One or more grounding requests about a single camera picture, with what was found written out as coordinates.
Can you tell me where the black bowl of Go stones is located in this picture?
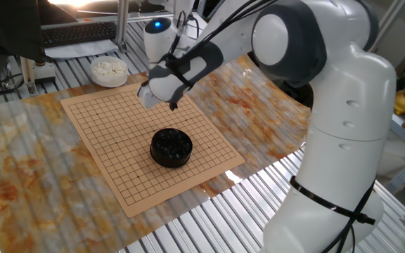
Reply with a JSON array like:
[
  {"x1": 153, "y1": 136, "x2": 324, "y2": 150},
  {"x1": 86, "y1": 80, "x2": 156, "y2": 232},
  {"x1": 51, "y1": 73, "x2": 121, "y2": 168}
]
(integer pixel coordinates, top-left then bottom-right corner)
[{"x1": 149, "y1": 128, "x2": 193, "y2": 169}]

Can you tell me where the white paper sheet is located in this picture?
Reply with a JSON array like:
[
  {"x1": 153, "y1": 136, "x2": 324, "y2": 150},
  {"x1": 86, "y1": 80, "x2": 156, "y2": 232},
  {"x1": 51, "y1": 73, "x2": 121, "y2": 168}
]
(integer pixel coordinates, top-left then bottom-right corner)
[{"x1": 44, "y1": 38, "x2": 120, "y2": 60}]

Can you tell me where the black computer keyboard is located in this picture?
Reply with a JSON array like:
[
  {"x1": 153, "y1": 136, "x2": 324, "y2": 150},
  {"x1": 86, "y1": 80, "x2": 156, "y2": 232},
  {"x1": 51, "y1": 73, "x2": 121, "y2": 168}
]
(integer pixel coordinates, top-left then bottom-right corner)
[{"x1": 40, "y1": 21, "x2": 118, "y2": 49}]

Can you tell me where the white bowl of Go stones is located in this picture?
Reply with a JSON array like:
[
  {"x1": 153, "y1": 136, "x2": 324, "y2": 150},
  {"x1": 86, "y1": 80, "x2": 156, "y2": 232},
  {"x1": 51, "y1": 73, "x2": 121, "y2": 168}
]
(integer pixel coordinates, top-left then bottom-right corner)
[{"x1": 89, "y1": 56, "x2": 129, "y2": 89}]

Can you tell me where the white box with knob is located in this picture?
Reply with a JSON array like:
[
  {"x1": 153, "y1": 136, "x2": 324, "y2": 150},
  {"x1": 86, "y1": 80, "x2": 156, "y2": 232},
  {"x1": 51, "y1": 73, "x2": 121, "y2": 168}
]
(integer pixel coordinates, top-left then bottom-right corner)
[{"x1": 33, "y1": 59, "x2": 56, "y2": 84}]

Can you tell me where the orange marble pattern mat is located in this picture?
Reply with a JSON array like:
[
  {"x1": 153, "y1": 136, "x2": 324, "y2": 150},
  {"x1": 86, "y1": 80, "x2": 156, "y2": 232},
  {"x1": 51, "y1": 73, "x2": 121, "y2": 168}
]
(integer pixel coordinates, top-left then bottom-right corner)
[{"x1": 0, "y1": 54, "x2": 312, "y2": 253}]

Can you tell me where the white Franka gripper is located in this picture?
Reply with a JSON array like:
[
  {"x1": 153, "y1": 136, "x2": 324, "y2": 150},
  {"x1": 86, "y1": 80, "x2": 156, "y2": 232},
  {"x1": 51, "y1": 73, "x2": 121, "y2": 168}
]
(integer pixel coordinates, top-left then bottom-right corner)
[{"x1": 137, "y1": 82, "x2": 179, "y2": 112}]

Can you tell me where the black monitor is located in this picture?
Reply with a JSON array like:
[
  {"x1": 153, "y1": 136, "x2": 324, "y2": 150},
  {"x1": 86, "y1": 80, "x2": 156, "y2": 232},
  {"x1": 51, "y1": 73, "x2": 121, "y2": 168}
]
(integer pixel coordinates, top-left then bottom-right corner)
[{"x1": 0, "y1": 0, "x2": 79, "y2": 64}]

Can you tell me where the aluminium frame bar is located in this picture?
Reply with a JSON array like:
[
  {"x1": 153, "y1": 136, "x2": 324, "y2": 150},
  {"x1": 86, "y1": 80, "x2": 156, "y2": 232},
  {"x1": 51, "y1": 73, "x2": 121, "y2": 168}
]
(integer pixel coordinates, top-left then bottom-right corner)
[
  {"x1": 114, "y1": 0, "x2": 130, "y2": 53},
  {"x1": 19, "y1": 56, "x2": 37, "y2": 96}
]

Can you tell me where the black box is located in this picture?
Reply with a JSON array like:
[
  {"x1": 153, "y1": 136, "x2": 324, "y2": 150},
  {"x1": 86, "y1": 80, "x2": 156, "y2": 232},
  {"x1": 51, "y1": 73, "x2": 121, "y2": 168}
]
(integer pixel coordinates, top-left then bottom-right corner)
[{"x1": 279, "y1": 79, "x2": 314, "y2": 108}]

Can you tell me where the tan Go board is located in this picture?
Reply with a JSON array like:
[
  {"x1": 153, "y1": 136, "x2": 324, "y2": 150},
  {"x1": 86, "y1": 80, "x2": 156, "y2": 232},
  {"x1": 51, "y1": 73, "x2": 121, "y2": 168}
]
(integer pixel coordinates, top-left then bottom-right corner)
[{"x1": 60, "y1": 81, "x2": 246, "y2": 219}]

